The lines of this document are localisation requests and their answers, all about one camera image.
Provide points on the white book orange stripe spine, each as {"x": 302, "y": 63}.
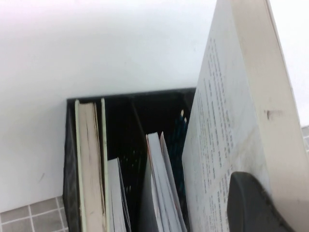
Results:
{"x": 159, "y": 183}

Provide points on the teal hardcover mechanical design book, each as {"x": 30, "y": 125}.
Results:
{"x": 90, "y": 157}

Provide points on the black plastic book stand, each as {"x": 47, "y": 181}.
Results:
{"x": 120, "y": 125}

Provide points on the black spine mobile robot book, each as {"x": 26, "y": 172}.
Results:
{"x": 116, "y": 198}

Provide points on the grey checked tablecloth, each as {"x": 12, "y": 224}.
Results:
{"x": 36, "y": 217}

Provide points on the white self-driving book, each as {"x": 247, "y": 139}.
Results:
{"x": 231, "y": 96}

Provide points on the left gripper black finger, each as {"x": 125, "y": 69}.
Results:
{"x": 251, "y": 207}

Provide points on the teal paperback book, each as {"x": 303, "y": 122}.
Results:
{"x": 178, "y": 131}

